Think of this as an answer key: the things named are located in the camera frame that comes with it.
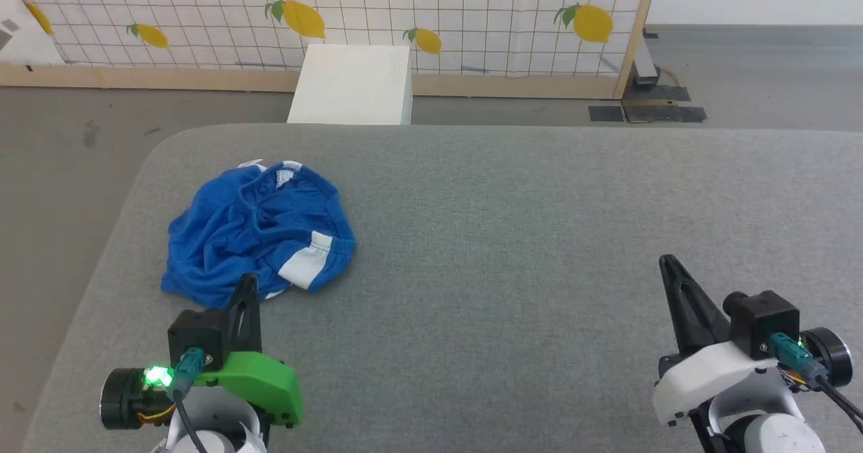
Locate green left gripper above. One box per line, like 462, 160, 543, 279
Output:
177, 273, 303, 429

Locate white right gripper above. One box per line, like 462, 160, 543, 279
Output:
651, 254, 784, 428

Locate blue white shorts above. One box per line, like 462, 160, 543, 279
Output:
160, 160, 357, 309

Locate white box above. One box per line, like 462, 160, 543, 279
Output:
287, 44, 413, 125

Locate lemon print partition screen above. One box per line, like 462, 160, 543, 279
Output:
0, 0, 661, 100

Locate white board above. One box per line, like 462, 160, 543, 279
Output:
0, 0, 66, 67

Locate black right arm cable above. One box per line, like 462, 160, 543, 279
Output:
770, 334, 863, 437

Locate large black base plate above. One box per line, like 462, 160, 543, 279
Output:
622, 85, 707, 125

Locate grey metal support post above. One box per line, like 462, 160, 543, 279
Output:
632, 30, 662, 90

